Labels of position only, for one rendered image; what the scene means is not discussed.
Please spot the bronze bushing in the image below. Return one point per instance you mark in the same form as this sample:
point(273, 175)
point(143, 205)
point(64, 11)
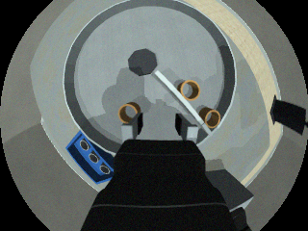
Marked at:
point(195, 89)
point(122, 114)
point(215, 117)

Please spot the blue crate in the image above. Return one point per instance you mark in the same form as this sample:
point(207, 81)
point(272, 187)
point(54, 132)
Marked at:
point(81, 157)

